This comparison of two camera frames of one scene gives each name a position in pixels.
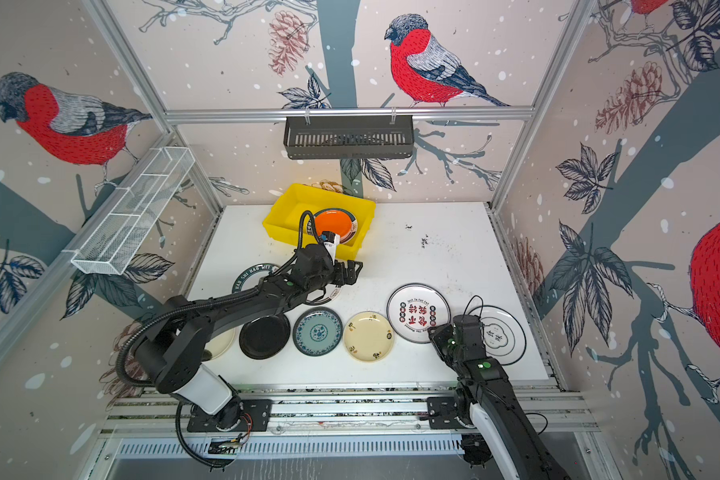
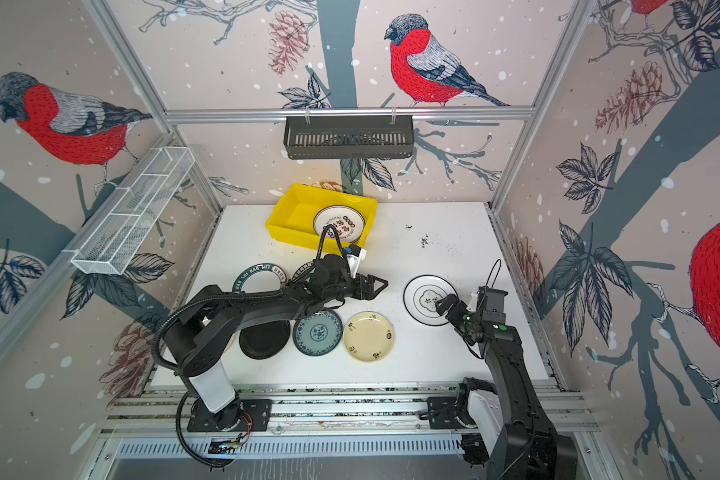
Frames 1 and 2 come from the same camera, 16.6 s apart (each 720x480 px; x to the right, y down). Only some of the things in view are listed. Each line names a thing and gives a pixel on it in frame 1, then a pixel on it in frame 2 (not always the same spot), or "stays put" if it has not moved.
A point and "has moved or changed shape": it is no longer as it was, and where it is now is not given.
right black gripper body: [445, 340] → [464, 319]
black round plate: [264, 337] stays put
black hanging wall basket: [316, 140] stays put
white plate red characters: [415, 308] → [349, 223]
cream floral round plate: [368, 336] stays put
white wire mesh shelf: [126, 221] stays put
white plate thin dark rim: [504, 334] has moved or changed shape
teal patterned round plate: [317, 331] stays put
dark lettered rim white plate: [250, 277] stays put
